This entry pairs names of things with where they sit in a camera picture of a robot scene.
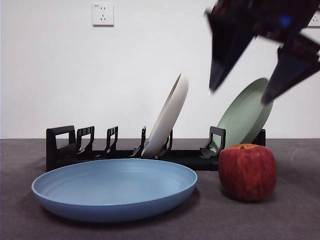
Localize black plate rack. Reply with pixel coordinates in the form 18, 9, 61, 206
45, 125, 267, 173

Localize white wall socket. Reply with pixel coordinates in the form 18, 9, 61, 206
92, 3, 115, 27
307, 12, 320, 28

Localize green plate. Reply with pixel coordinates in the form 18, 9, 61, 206
216, 77, 275, 151

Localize red apple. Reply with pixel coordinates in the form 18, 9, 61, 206
218, 143, 278, 202

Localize blue plate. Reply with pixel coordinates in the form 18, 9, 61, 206
31, 158, 198, 223

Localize cream plate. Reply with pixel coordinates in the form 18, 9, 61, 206
141, 73, 190, 158

